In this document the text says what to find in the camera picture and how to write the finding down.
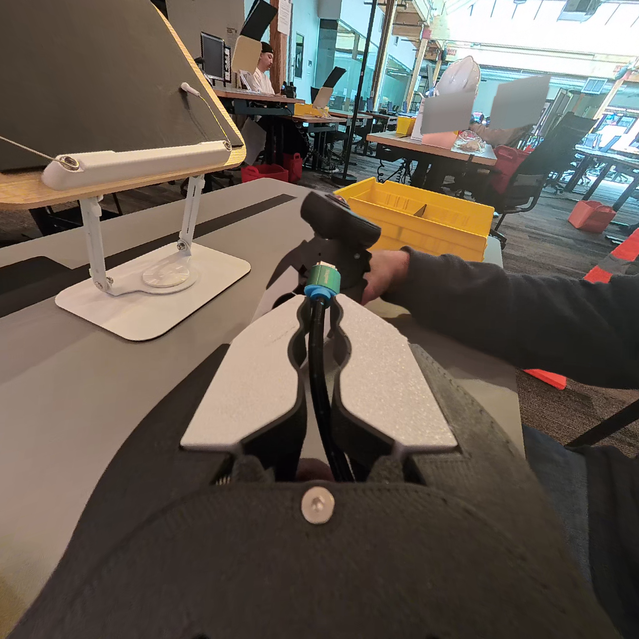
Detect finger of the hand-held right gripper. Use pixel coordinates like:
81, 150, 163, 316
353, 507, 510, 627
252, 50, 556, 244
251, 289, 303, 322

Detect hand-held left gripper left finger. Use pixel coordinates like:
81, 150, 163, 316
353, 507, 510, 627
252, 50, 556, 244
180, 295, 307, 457

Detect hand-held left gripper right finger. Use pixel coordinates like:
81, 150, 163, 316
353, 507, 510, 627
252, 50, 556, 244
330, 295, 458, 460

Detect black braided hdmi cable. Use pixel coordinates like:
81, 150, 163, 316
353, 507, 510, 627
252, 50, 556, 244
304, 260, 356, 483

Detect yellow plastic bin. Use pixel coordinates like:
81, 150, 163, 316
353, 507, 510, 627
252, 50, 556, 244
333, 177, 495, 263

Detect person's right forearm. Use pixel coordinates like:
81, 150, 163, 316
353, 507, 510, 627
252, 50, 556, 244
382, 247, 639, 391

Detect large red bin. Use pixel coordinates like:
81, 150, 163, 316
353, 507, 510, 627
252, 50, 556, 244
241, 164, 289, 184

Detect light wooden desk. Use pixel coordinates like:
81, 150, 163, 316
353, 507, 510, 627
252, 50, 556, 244
367, 131, 499, 168

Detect white tablet stand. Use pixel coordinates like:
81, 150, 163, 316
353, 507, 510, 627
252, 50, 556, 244
42, 82, 251, 342

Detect orange traffic cone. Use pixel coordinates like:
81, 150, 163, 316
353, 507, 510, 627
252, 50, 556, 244
584, 240, 639, 285
524, 368, 567, 391

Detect long wooden desk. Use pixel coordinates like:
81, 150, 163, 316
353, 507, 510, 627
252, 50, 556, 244
212, 87, 305, 106

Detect person's blue jeans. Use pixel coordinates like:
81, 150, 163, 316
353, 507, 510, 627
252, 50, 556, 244
522, 424, 600, 600

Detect white hard hat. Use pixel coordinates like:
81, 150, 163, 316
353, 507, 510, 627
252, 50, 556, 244
434, 56, 482, 96

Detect small grey monitor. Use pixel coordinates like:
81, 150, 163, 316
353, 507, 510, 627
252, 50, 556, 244
201, 32, 226, 81

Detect black office chair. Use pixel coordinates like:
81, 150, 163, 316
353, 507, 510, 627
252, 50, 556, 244
492, 112, 597, 250

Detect black monitor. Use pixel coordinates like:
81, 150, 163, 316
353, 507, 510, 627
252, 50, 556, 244
240, 0, 279, 41

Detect salmon red bin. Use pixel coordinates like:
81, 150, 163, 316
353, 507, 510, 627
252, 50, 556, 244
568, 200, 617, 234

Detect person's dark jacket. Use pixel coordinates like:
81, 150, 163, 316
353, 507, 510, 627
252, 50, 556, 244
564, 444, 639, 639

